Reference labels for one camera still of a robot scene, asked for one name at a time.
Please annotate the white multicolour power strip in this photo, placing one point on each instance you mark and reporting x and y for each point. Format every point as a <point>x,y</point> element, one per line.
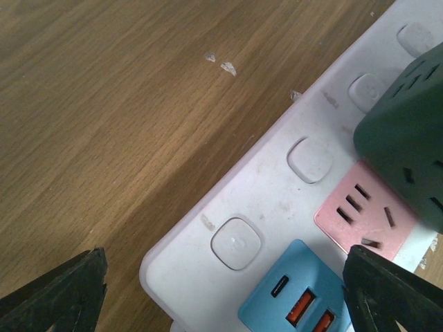
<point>264,249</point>

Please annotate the dark green dragon adapter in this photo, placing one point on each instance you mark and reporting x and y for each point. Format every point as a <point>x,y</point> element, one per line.
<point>401,137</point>

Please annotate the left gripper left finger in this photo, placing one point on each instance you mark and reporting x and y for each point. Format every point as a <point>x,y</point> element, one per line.
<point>67,298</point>

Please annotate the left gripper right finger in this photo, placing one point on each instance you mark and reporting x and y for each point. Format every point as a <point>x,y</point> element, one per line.
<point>382,296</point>

